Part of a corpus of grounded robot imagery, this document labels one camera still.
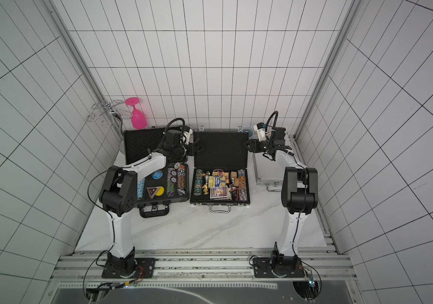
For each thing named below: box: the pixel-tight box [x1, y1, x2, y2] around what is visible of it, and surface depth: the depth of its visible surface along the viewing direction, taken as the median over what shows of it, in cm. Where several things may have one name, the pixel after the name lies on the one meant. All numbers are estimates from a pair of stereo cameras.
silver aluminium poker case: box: [245, 150, 287, 204], surface depth 97 cm
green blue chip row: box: [193, 168, 204, 197], surface depth 96 cm
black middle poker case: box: [189, 130, 251, 214], surface depth 97 cm
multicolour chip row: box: [237, 168, 248, 202], surface depth 96 cm
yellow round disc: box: [155, 186, 165, 197], surface depth 92 cm
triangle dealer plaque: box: [146, 186, 161, 199], surface depth 91 cm
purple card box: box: [210, 185, 228, 200], surface depth 92 cm
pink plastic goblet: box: [125, 97, 149, 130], surface depth 108 cm
